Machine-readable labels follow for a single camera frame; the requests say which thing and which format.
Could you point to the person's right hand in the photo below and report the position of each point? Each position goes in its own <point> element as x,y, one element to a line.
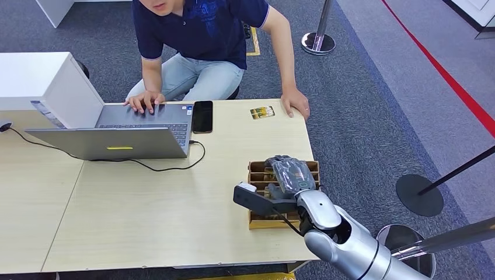
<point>145,100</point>

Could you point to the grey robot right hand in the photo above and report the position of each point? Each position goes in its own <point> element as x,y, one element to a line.
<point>294,176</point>

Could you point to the person's left hand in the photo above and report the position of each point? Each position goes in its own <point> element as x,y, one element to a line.
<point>296,102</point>

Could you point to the person's left forearm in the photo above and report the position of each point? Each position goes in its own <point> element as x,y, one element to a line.
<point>287,62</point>

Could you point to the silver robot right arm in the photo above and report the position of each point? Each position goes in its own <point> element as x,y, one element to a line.
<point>348,243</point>

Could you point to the person's right forearm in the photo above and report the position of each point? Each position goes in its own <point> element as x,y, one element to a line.
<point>152,75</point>

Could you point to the wooden slotted card holder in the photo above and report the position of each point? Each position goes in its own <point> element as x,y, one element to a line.
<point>256,177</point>

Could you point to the person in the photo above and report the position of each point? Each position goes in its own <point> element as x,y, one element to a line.
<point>209,31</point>

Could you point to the grey laptop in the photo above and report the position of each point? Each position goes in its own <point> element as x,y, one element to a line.
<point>116,143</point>

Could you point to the black smartphone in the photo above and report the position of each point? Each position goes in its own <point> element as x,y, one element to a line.
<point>202,116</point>

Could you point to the chrome stanchion with round base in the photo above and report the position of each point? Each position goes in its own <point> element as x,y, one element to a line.
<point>318,42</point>
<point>456,236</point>

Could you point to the black round wheel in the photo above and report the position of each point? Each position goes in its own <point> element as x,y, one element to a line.
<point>84,69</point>

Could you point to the yellow floor tape mark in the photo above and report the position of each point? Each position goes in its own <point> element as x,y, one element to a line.
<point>256,44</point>

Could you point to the white box cabinet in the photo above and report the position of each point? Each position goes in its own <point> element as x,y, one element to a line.
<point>31,77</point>

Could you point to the black stanchion with round base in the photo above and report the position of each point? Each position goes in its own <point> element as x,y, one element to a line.
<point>419,197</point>

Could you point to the black plug adapter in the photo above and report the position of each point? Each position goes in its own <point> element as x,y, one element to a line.
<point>5,126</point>

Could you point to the red floor tape line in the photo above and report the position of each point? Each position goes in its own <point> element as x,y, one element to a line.
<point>448,79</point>

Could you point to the white counter with dark base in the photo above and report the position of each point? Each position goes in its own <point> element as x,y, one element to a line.
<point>473,11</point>

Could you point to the dark grey wrist camera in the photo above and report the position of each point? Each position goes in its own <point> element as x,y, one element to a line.
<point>255,201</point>

